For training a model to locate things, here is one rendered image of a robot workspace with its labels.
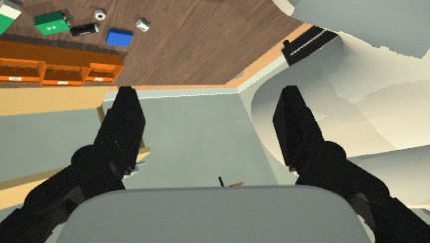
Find black aa battery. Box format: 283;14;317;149
70;24;98;37

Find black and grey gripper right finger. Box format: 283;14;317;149
272;85;430;243

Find white hex nut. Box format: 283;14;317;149
94;10;105;20

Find orange open-top bin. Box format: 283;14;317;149
0;40;124;87

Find blue rectangular block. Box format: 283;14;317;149
106;29;133;46

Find white pencil sharpener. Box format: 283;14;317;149
136;19;149;32

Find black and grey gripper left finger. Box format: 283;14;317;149
0;86;146;243

